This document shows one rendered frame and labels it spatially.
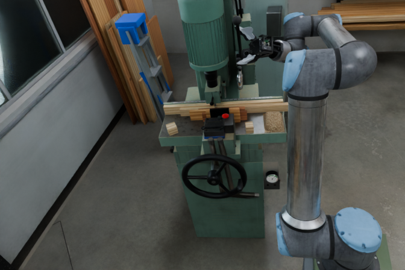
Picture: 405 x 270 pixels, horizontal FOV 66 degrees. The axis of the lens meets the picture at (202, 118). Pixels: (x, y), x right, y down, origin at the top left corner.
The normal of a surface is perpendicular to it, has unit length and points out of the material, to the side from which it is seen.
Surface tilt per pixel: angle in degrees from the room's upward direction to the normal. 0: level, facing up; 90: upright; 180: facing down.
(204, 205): 90
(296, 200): 76
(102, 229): 0
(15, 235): 90
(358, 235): 5
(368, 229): 5
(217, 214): 90
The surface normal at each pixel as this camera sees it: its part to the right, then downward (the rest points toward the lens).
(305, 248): -0.18, 0.40
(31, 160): 0.96, 0.05
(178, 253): -0.14, -0.76
